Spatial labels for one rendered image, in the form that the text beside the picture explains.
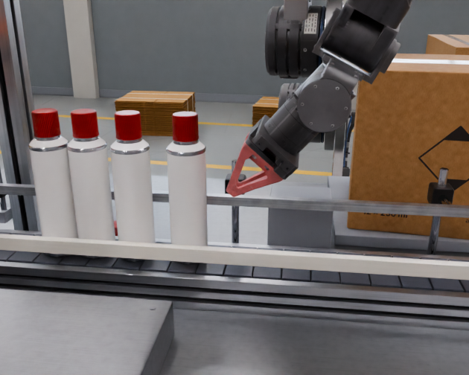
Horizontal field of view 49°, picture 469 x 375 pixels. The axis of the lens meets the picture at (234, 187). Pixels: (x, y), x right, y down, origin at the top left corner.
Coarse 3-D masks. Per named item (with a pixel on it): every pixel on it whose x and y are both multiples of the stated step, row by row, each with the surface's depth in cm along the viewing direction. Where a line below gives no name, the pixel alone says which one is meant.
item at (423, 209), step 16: (0, 192) 76; (16, 192) 76; (32, 192) 76; (112, 192) 74; (160, 192) 74; (288, 208) 71; (304, 208) 71; (320, 208) 71; (336, 208) 70; (352, 208) 70; (368, 208) 70; (384, 208) 70; (400, 208) 69; (416, 208) 69; (432, 208) 69; (448, 208) 68; (464, 208) 68
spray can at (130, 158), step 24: (120, 120) 65; (120, 144) 66; (144, 144) 67; (120, 168) 67; (144, 168) 67; (120, 192) 68; (144, 192) 68; (120, 216) 69; (144, 216) 69; (120, 240) 71; (144, 240) 71
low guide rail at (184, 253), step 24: (0, 240) 71; (24, 240) 70; (48, 240) 70; (72, 240) 70; (96, 240) 70; (240, 264) 67; (264, 264) 67; (288, 264) 66; (312, 264) 66; (336, 264) 65; (360, 264) 65; (384, 264) 65; (408, 264) 64; (432, 264) 64; (456, 264) 64
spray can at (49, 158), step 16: (32, 112) 67; (48, 112) 66; (48, 128) 67; (32, 144) 67; (48, 144) 67; (64, 144) 68; (32, 160) 68; (48, 160) 67; (64, 160) 69; (48, 176) 68; (64, 176) 69; (48, 192) 69; (64, 192) 70; (48, 208) 70; (64, 208) 70; (48, 224) 71; (64, 224) 71; (64, 256) 73
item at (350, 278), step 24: (48, 264) 71; (72, 264) 71; (96, 264) 71; (120, 264) 71; (144, 264) 71; (168, 264) 71; (192, 264) 71; (216, 264) 71; (408, 288) 65; (432, 288) 65; (456, 288) 65
